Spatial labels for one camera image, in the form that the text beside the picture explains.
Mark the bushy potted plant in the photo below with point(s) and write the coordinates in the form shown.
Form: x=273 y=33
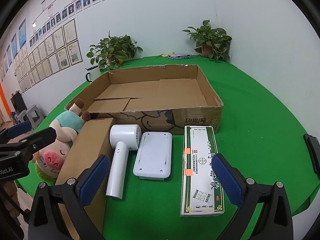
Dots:
x=112 y=47

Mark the long brown cardboard box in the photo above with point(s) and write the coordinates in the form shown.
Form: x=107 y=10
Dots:
x=85 y=145

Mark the white rectangular device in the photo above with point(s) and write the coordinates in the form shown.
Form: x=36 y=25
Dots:
x=153 y=155

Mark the small patterned tissue pack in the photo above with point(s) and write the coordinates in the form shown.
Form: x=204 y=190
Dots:
x=178 y=56

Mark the black object at table edge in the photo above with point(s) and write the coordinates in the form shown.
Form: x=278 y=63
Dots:
x=312 y=150

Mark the green tablecloth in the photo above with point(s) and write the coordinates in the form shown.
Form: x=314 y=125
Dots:
x=250 y=105

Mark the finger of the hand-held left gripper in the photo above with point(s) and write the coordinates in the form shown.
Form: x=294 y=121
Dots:
x=37 y=138
x=18 y=130

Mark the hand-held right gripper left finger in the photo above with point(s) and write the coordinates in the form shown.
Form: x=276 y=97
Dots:
x=96 y=177

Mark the black cabinet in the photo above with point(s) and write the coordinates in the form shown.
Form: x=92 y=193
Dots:
x=18 y=101

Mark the large cardboard box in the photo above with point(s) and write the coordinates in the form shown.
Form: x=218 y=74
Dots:
x=175 y=122

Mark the row of portrait photos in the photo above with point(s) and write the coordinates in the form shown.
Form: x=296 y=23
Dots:
x=71 y=8

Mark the grey plastic stool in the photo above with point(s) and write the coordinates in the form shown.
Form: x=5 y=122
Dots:
x=33 y=115
x=21 y=117

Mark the potted plant in red pot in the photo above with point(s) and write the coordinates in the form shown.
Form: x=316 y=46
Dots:
x=212 y=37

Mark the group of framed certificates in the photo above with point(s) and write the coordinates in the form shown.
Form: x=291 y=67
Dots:
x=67 y=52

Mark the blue wall poster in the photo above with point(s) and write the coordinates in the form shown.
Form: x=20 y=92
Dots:
x=22 y=32
x=13 y=45

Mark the pig plush toy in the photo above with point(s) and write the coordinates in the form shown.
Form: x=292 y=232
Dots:
x=67 y=126

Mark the green and white medicine box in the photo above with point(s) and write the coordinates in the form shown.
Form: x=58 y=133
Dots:
x=197 y=160

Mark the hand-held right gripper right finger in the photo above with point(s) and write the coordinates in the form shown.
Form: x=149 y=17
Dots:
x=227 y=180

